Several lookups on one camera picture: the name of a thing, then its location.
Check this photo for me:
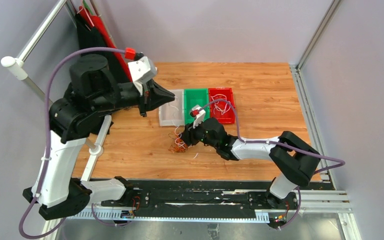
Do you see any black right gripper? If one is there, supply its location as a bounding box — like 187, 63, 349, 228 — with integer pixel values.
178, 118, 219, 149

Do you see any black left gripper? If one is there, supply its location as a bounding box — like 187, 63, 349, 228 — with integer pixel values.
91, 78, 176, 117

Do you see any white cable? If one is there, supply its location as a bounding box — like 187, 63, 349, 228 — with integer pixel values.
165, 93, 234, 159

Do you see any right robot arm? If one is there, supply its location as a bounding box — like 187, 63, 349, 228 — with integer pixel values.
180, 118, 321, 209

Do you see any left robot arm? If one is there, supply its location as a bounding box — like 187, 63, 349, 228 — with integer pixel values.
23, 54, 175, 220

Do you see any white plastic bin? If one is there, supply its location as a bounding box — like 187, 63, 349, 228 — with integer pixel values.
158, 89, 185, 127

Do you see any red plastic bin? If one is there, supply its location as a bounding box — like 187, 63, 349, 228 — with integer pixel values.
208, 87, 236, 125

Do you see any green plastic bin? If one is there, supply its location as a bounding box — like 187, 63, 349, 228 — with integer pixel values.
183, 88, 209, 125

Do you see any red garment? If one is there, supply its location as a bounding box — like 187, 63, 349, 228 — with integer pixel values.
78, 5, 135, 84

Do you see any silver clothes rack pole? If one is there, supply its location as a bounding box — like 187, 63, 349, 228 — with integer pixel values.
0, 0, 104, 157

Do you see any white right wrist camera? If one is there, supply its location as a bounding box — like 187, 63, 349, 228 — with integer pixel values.
190, 104, 206, 129

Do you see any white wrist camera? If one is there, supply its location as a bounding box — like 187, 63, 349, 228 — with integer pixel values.
190, 104, 206, 129
127, 56, 157, 96

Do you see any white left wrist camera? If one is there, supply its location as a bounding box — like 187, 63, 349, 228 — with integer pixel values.
127, 56, 157, 96

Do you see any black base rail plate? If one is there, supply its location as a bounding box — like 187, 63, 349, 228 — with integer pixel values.
89, 178, 335, 220

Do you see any aluminium frame rail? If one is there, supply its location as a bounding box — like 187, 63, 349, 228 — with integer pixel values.
290, 0, 352, 214

